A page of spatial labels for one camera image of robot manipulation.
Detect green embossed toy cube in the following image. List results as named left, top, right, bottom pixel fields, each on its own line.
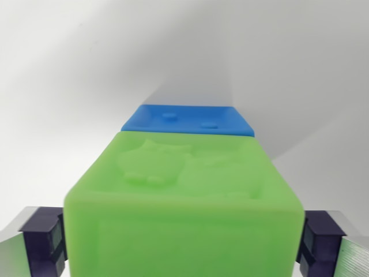
left=62, top=130, right=306, bottom=277

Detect gripper left finger with silver black pad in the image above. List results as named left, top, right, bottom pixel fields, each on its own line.
left=0, top=205, right=69, bottom=277

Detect blue embossed toy cube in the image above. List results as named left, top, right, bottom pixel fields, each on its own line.
left=121, top=103, right=256, bottom=139

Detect gripper right finger with silver black pad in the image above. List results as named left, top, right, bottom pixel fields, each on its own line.
left=296, top=209, right=369, bottom=277

